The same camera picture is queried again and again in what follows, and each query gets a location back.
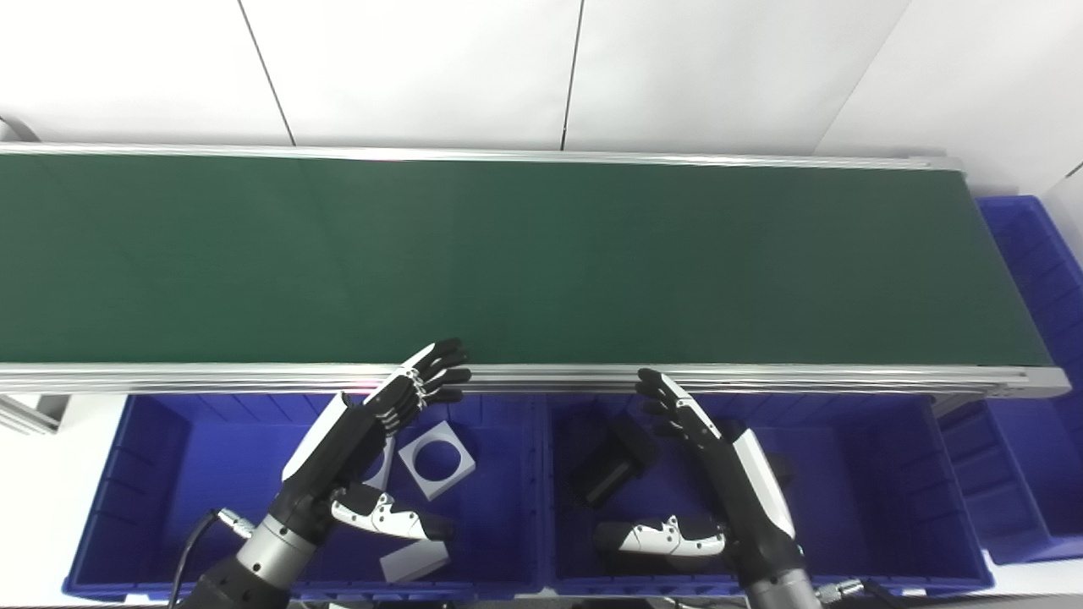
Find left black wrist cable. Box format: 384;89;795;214
168;507;255;609

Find black block part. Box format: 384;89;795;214
571;414;661;508

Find blue plastic bin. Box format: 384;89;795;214
63;393;547;600
540;393;995;597
935;196;1083;566

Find white square part with hole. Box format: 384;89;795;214
398;423;476;502
368;436;397;491
379;540;451;584

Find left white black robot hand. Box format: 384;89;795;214
271;338;473;547

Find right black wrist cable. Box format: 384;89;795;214
816;578;906;609

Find aluminium conveyor leg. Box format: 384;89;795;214
0;393;70;436

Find green conveyor belt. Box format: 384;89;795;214
0;142;1071;400
0;154;1054;366

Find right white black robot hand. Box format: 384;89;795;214
592;368;805;585

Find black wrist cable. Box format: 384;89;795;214
816;578;906;609
168;507;255;609

